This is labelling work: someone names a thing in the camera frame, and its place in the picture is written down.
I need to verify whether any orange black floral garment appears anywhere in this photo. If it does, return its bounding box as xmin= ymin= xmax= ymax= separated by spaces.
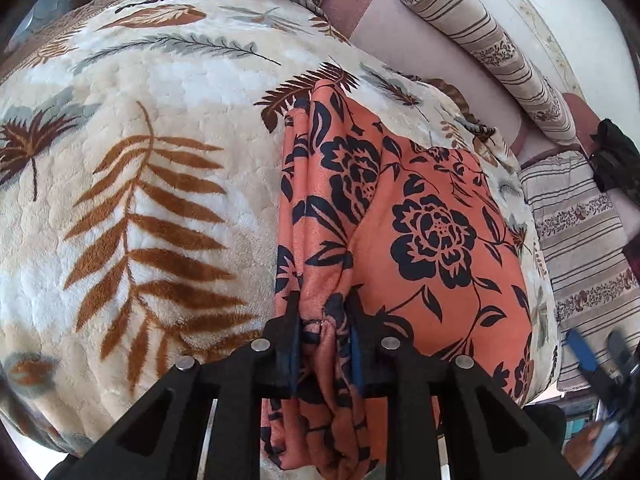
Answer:
xmin=260 ymin=80 xmax=534 ymax=479

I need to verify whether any right hand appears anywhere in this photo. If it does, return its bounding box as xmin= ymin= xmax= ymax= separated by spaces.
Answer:
xmin=562 ymin=420 xmax=622 ymax=479

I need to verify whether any striped beige pillow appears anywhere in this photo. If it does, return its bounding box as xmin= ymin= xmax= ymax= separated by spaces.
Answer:
xmin=511 ymin=150 xmax=639 ymax=398

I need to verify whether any black cloth at bedside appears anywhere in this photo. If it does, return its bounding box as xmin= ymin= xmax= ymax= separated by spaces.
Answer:
xmin=589 ymin=118 xmax=640 ymax=205

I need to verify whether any cream leaf pattern blanket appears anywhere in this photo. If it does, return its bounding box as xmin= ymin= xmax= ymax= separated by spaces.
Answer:
xmin=1 ymin=0 xmax=533 ymax=455

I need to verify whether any pink bed sheet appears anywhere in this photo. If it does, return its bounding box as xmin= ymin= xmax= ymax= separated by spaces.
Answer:
xmin=319 ymin=0 xmax=601 ymax=168

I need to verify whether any striped rolled bolster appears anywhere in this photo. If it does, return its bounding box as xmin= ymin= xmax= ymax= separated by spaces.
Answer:
xmin=400 ymin=0 xmax=577 ymax=144

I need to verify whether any window with glass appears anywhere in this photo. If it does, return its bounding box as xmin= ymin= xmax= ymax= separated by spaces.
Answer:
xmin=3 ymin=0 xmax=74 ymax=55

